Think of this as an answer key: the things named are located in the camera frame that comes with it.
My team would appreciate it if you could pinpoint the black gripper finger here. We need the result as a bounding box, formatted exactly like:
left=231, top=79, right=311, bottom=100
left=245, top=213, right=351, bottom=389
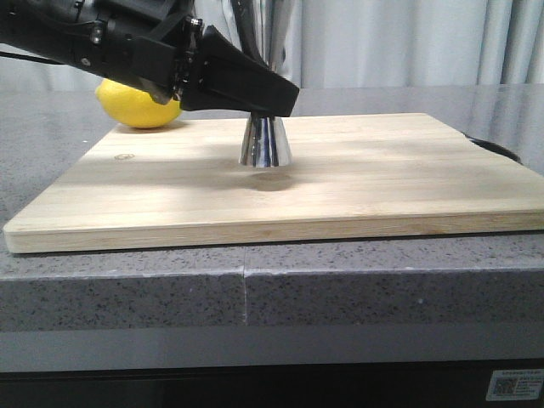
left=178, top=25, right=299, bottom=117

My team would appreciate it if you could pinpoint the yellow lemon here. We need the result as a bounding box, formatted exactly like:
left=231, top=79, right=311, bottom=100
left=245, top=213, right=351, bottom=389
left=94, top=79, right=182, bottom=129

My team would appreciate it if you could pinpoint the QR code sticker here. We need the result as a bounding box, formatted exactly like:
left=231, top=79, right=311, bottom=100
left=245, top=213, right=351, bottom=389
left=485, top=369, right=543, bottom=402

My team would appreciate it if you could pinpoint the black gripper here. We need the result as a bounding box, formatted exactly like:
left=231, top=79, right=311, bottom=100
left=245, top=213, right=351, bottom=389
left=1, top=1, right=203, bottom=105

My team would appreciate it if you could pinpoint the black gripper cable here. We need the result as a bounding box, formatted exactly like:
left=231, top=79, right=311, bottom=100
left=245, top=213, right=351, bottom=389
left=0, top=49, right=65, bottom=65

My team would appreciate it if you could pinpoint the grey curtain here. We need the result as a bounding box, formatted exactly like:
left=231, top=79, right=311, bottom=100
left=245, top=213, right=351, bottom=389
left=0, top=0, right=544, bottom=93

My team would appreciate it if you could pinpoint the steel double jigger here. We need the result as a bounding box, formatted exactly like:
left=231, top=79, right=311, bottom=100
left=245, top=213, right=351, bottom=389
left=230, top=1, right=294, bottom=167

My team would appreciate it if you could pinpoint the wooden cutting board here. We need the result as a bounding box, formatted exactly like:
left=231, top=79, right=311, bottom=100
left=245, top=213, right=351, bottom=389
left=3, top=113, right=543, bottom=253

